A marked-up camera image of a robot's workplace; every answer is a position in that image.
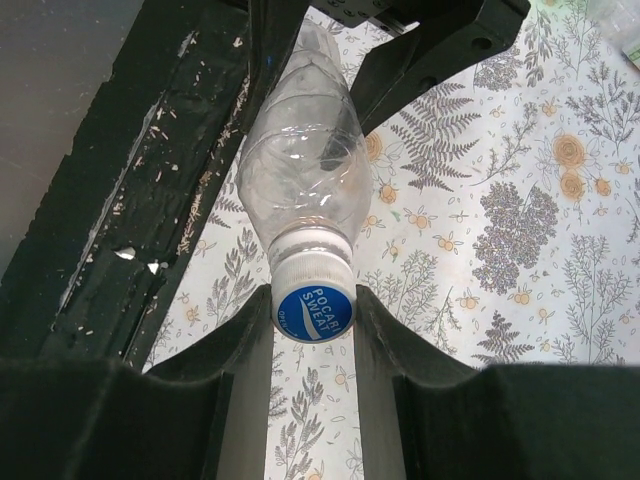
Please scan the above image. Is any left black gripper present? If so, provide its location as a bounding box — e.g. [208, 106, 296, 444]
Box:
[242, 0, 530, 134]

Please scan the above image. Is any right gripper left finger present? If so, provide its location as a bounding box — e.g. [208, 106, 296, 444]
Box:
[1, 286, 274, 479]

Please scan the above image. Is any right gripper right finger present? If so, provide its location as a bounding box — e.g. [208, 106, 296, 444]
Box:
[354, 286, 639, 479]

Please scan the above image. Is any white blue Pocari cap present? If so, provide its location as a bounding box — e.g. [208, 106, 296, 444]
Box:
[268, 226, 357, 344]

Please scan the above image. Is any clear bottle blue label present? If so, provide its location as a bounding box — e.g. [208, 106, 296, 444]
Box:
[621, 36, 640, 68]

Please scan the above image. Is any floral tablecloth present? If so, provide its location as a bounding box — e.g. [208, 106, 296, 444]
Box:
[143, 1, 639, 479]

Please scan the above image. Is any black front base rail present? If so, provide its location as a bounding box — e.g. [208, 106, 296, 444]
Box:
[0, 0, 261, 374]

